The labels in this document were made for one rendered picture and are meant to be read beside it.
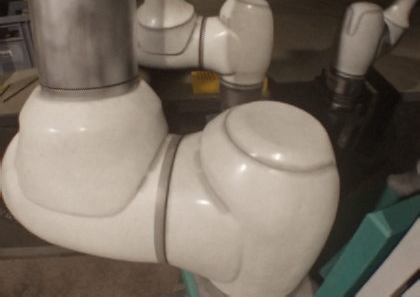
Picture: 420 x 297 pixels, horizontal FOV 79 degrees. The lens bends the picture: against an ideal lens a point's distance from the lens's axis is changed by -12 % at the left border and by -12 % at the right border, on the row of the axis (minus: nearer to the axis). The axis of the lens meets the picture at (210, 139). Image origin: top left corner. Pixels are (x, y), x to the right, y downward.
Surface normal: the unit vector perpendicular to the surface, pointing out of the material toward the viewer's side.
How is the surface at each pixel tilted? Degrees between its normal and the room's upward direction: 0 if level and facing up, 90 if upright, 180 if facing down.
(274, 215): 69
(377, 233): 90
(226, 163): 52
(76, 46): 81
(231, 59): 92
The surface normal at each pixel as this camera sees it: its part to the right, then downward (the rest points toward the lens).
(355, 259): -0.95, 0.15
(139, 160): 0.75, 0.02
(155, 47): -0.14, 0.76
